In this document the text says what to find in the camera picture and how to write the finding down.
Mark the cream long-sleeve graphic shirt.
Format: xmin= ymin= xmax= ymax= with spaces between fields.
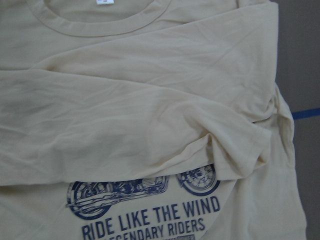
xmin=0 ymin=0 xmax=307 ymax=240

